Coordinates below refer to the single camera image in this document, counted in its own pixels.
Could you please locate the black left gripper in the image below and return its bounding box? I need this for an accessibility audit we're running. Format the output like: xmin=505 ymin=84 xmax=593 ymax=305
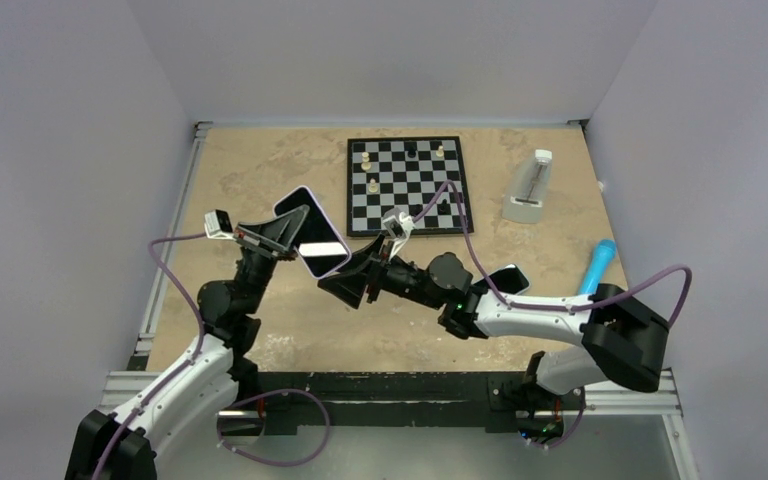
xmin=231 ymin=205 xmax=311 ymax=315

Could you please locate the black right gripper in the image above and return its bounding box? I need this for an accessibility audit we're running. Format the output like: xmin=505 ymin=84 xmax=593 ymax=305
xmin=319 ymin=231 xmax=446 ymax=310

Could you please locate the lilac phone case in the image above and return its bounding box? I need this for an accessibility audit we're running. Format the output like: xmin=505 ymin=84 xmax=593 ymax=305
xmin=271 ymin=185 xmax=353 ymax=280

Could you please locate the phone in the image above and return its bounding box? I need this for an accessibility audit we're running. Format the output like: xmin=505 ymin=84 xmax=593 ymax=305
xmin=470 ymin=264 xmax=531 ymax=295

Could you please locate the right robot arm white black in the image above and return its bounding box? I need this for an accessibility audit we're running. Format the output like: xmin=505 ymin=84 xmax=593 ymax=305
xmin=318 ymin=237 xmax=670 ymax=407

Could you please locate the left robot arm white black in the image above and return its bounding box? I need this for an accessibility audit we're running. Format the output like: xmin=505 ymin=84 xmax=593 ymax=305
xmin=65 ymin=205 xmax=314 ymax=479

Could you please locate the black and silver chessboard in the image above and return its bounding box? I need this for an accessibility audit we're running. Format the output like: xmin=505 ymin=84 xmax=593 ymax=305
xmin=346 ymin=136 xmax=474 ymax=238

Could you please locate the white chess piece left upper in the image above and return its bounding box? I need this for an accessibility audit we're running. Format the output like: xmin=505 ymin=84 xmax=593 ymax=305
xmin=360 ymin=152 xmax=372 ymax=171

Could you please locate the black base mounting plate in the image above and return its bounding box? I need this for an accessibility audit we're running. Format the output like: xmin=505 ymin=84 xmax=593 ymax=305
xmin=216 ymin=371 xmax=586 ymax=441

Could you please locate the white translucent metronome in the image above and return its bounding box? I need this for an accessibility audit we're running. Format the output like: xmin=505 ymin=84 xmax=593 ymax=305
xmin=501 ymin=149 xmax=553 ymax=224

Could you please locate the blue cylindrical flashlight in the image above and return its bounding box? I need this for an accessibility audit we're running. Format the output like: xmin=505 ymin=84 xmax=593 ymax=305
xmin=577 ymin=239 xmax=617 ymax=295

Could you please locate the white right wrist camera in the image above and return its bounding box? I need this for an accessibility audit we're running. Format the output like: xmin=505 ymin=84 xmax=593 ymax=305
xmin=382 ymin=207 xmax=415 ymax=258

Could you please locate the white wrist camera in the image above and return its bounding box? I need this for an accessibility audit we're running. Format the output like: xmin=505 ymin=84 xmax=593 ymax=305
xmin=204 ymin=210 xmax=234 ymax=240
xmin=382 ymin=207 xmax=415 ymax=258

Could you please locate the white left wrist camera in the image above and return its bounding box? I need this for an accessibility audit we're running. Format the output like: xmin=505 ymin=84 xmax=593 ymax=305
xmin=204 ymin=210 xmax=234 ymax=240

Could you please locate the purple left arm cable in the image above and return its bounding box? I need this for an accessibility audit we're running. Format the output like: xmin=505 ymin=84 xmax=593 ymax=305
xmin=89 ymin=231 xmax=210 ymax=480

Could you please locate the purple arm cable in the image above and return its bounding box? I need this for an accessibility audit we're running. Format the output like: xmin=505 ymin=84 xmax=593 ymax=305
xmin=410 ymin=180 xmax=694 ymax=333
xmin=89 ymin=231 xmax=210 ymax=480

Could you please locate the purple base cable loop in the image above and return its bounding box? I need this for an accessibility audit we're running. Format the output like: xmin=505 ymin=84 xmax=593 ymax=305
xmin=216 ymin=388 xmax=333 ymax=468

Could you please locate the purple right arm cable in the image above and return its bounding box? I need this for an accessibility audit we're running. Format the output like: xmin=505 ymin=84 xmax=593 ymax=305
xmin=410 ymin=180 xmax=694 ymax=333

